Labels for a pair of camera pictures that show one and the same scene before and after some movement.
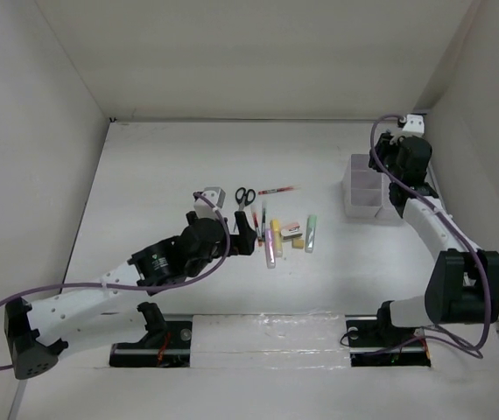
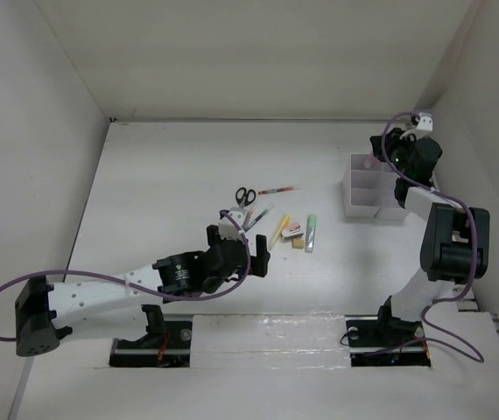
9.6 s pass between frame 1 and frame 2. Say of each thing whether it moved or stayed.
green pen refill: moved
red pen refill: stayed
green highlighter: stayed
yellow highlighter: moved
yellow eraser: stayed
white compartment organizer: stayed
